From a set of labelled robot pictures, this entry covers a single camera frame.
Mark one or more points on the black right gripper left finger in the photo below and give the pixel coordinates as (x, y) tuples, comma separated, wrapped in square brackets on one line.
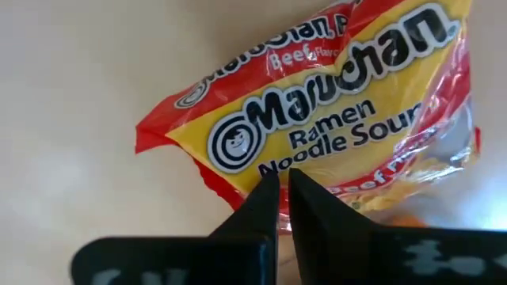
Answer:
[(237, 253)]

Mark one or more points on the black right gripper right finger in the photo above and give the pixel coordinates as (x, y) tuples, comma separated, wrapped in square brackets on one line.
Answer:
[(348, 253)]

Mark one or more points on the beef ramen yellow red packet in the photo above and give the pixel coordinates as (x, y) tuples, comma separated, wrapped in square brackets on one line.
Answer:
[(336, 118)]

